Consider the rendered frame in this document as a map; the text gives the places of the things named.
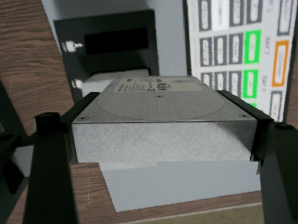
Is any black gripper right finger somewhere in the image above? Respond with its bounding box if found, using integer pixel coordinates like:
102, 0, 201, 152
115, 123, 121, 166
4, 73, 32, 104
217, 90, 298, 224

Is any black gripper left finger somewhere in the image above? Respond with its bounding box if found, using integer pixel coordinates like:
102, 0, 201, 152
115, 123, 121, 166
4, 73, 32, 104
0, 92, 100, 224

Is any grey hard drive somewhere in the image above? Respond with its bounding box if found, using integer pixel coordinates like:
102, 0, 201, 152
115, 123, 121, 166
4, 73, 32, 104
71, 76, 258, 162
82, 70, 150, 97
100, 162, 158, 171

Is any light grey flat mat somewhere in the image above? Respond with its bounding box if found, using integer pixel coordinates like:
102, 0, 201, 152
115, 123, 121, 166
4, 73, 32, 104
43, 0, 261, 212

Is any status display panel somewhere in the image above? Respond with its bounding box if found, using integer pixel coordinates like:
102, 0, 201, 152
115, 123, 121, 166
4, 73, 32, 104
185, 0, 298, 123

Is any black drive dock housing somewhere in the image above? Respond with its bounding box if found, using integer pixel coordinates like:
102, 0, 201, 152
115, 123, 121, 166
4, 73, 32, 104
54, 11, 161, 104

